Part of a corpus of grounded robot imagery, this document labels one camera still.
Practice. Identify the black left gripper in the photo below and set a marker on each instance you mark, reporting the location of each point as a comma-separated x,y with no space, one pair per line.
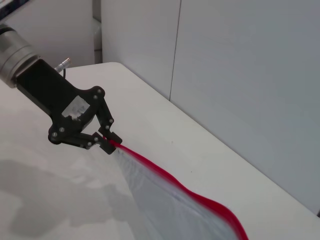
50,95

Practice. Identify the clear document bag red zip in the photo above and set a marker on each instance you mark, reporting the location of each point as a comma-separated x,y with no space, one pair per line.
175,200

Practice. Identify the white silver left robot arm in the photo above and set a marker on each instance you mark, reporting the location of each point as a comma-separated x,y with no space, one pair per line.
15,57

